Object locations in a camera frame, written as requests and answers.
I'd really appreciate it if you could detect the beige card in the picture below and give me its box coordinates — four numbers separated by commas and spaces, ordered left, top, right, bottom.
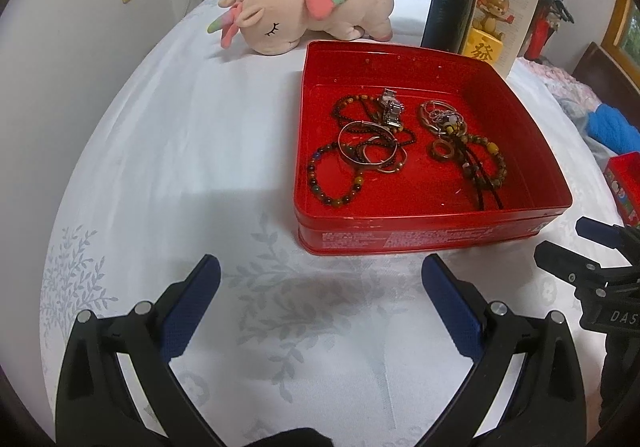
472, 0, 540, 78

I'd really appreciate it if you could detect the large silver bangle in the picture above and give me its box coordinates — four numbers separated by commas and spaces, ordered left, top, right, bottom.
338, 122, 401, 168

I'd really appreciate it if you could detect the thin silver bangle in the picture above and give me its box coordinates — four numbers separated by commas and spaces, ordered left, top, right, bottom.
360, 140, 407, 175

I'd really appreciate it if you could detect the blue cloth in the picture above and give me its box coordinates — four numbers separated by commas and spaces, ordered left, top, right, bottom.
587, 103, 640, 153

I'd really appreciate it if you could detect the pink blanket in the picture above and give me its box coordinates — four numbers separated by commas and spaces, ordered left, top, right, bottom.
517, 57, 593, 99

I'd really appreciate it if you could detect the twisted silver wire bangle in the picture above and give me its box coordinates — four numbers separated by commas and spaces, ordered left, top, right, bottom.
419, 100, 468, 137

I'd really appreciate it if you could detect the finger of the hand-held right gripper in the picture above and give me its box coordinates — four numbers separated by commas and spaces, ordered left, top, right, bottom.
575, 217, 640, 253
534, 241, 640, 290

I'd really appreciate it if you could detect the yellow black cord charm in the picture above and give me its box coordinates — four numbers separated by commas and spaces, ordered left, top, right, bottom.
431, 124, 506, 212

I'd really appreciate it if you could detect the narrow wooden window frame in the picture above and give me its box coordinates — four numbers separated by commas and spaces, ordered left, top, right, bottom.
602, 0, 640, 63

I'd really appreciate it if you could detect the black bead necklace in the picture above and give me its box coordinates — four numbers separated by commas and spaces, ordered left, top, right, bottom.
331, 94, 418, 150

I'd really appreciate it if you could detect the dark blue book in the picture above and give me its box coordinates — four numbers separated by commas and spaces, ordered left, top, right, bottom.
420, 0, 473, 53

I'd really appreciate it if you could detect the brown bead bracelet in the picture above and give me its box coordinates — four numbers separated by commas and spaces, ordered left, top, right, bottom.
462, 133, 508, 191

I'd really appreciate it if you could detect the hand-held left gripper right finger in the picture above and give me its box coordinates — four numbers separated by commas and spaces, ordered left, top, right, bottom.
421, 254, 588, 447

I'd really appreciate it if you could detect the pink plush unicorn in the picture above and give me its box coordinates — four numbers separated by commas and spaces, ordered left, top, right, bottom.
207, 0, 396, 57

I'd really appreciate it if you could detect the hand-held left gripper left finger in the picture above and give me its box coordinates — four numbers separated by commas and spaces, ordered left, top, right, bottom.
55, 254, 222, 447

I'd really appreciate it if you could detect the red tin box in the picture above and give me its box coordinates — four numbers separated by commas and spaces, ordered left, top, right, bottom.
295, 40, 573, 256

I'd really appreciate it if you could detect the orange figurine on yellow block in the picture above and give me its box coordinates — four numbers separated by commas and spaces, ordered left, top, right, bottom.
460, 0, 516, 63

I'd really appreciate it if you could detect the multicolour bead bracelet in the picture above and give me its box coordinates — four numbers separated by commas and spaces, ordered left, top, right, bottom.
306, 142, 369, 209

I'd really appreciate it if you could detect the dark wooden headboard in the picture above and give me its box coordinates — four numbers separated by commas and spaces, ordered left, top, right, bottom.
572, 42, 640, 98

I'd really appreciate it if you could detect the silver wristwatch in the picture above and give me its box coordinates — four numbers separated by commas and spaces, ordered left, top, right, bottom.
377, 88, 406, 130

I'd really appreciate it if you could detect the red tin lid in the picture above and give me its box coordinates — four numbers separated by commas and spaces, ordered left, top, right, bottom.
604, 152, 640, 228

